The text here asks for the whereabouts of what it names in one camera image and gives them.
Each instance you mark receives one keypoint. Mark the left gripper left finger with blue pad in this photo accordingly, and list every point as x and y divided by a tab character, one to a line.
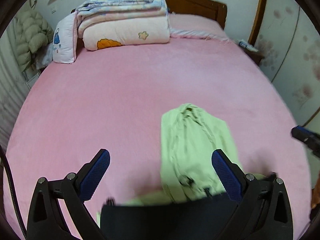
46	220

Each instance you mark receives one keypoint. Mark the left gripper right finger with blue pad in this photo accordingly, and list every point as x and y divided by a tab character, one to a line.
263	209

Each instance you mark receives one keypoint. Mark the green and black hooded jacket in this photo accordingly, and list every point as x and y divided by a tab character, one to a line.
193	203

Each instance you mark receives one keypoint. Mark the brown wooden nightstand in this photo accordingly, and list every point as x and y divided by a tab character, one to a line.
256	57

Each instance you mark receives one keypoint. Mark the floral sliding wardrobe door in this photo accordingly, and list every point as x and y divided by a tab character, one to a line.
290	44

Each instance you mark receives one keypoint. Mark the items on nightstand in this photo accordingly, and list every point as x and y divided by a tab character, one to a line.
244	44

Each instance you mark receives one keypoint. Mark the white floral curtain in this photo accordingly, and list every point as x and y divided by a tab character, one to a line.
14	88

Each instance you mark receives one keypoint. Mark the pink bed sheet mattress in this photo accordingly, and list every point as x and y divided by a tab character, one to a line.
114	99

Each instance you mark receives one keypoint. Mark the flat pink pillow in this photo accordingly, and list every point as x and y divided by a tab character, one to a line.
196	27

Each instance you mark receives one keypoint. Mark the white pillow with blue print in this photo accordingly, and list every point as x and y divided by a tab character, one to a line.
65	40

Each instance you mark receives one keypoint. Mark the beige puffer coat hanging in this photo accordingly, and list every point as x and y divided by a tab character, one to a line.
32	32

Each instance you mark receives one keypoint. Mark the brown wooden headboard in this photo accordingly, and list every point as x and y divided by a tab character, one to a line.
206	8

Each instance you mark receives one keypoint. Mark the folded pink cartoon quilt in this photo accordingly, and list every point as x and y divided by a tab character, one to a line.
135	31

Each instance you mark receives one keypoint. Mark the folded floral blue quilt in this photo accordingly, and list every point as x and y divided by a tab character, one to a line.
120	9

